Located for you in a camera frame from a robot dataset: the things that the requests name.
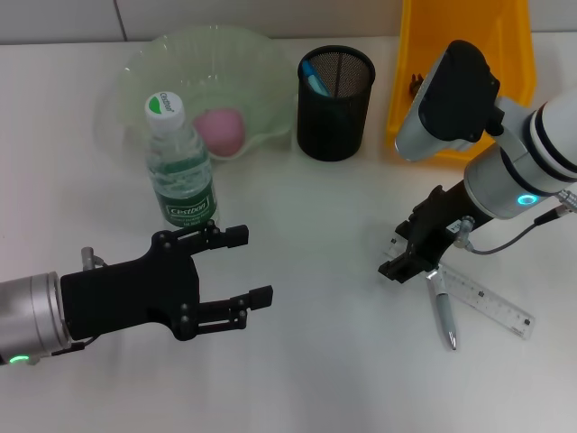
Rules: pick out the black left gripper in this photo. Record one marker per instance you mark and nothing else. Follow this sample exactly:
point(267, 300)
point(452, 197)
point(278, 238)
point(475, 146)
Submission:
point(130, 293)

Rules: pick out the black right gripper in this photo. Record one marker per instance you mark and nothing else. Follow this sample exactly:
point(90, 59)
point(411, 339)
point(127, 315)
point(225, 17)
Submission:
point(437, 225)

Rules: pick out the silver ballpoint pen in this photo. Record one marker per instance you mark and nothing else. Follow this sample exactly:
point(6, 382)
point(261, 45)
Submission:
point(446, 315)

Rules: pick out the clear green-label water bottle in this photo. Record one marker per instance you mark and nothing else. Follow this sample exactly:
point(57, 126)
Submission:
point(180, 180)

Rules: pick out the pink peach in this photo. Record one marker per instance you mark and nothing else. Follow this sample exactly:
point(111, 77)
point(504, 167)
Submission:
point(223, 131)

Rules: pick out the small green toy figure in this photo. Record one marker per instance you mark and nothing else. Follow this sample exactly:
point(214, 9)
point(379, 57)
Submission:
point(414, 83)

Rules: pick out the blue scissors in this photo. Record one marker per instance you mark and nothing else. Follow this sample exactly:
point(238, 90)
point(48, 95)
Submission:
point(315, 81)

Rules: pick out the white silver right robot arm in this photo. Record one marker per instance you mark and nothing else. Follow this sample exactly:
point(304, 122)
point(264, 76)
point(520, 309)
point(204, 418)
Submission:
point(532, 153)

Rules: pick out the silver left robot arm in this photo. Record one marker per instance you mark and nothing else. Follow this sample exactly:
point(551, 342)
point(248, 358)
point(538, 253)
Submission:
point(27, 315)

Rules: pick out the clear plastic ruler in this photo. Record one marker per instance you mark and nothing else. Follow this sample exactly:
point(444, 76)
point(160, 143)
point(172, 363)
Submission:
point(491, 302)

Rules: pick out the black mesh pen holder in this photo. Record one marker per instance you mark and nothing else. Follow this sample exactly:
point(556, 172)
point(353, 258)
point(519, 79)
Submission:
point(333, 131)

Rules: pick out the green glass fruit plate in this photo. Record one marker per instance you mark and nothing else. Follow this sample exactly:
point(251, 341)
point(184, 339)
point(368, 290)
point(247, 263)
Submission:
point(216, 63)

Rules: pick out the yellow plastic bin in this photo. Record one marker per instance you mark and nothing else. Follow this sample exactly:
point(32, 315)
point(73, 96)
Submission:
point(464, 27)

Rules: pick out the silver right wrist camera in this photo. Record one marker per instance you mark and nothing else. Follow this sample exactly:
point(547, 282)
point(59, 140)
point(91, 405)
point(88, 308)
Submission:
point(451, 104)

